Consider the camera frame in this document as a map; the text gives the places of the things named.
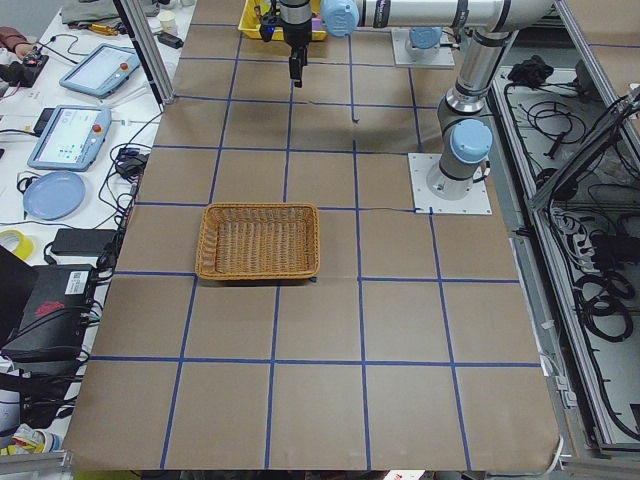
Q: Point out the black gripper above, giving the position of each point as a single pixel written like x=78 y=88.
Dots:
x=295 y=30

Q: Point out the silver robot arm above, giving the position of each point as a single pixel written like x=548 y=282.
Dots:
x=341 y=18
x=467 y=140

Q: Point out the yellow tape roll on desk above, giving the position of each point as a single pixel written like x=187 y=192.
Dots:
x=17 y=243

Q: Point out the purple foam cube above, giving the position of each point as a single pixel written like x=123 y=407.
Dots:
x=316 y=23

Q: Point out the yellow woven basket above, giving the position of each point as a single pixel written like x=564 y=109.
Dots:
x=250 y=19

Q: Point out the brown wicker basket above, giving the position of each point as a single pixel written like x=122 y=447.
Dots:
x=258 y=241

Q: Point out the upper teach pendant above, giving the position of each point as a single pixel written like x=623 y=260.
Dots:
x=102 y=71

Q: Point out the teach pendant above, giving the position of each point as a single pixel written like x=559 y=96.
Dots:
x=102 y=71
x=71 y=139

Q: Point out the lower teach pendant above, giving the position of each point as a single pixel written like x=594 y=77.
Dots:
x=71 y=139

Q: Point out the blue plate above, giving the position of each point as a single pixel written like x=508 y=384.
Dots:
x=54 y=195

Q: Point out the black power adapter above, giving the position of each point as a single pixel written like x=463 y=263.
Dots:
x=79 y=243

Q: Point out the black computer box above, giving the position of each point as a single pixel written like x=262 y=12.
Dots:
x=56 y=315

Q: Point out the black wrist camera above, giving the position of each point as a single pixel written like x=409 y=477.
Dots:
x=268 y=24

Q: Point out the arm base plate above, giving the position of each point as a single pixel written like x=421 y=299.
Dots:
x=422 y=47
x=435 y=193

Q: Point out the aluminium frame post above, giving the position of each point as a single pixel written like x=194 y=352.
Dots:
x=139 y=31

